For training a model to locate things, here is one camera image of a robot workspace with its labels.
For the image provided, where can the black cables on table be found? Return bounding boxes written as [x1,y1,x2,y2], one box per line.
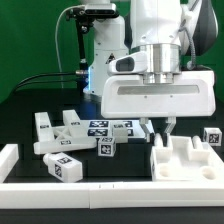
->
[11,70,84,96]

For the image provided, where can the white left barrier rail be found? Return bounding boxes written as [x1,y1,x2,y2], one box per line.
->
[0,144,19,184]

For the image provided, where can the white right barrier rail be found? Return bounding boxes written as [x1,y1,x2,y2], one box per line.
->
[213,143,224,183]

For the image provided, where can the black camera on stand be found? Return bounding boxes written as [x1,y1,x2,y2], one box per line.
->
[66,3,119,20]

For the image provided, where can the white seat block with pegs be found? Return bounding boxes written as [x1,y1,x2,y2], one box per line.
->
[150,134,224,183]

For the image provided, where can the grey camera cable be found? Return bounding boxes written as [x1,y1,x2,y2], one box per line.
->
[54,4,81,89]

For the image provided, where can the white front barrier rail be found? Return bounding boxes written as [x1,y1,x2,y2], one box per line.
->
[0,182,224,209]

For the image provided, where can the white tagged cube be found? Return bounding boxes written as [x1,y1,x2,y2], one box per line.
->
[203,127,222,146]
[98,136,116,157]

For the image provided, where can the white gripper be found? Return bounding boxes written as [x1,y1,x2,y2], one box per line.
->
[101,51,215,142]

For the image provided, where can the white chair seat plate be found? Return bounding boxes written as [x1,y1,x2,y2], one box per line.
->
[82,120,145,142]

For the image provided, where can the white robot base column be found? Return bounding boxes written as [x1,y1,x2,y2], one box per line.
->
[84,16,128,101]

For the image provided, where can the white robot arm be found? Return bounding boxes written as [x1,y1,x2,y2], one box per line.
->
[101,0,218,133]

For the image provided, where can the white chair back frame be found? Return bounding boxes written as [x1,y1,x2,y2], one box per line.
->
[34,110,97,155]

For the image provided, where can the white barrier rail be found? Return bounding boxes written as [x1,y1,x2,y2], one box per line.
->
[0,182,224,209]
[0,144,19,184]
[213,143,224,183]

